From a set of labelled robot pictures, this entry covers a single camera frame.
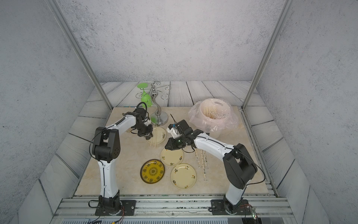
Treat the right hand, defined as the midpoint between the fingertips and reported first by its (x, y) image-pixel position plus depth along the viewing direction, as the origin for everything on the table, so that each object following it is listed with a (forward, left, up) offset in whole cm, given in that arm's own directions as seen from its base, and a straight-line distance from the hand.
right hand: (166, 147), depth 82 cm
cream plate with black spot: (+18, +9, -15) cm, 25 cm away
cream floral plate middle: (-1, -2, -13) cm, 13 cm away
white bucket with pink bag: (+24, -30, 0) cm, 39 cm away
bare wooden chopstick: (+10, +13, -11) cm, 20 cm away
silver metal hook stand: (+32, +11, -11) cm, 36 cm away
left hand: (+15, +11, -10) cm, 21 cm away
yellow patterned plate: (-9, +10, -14) cm, 19 cm away
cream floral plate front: (-12, -9, -13) cm, 20 cm away
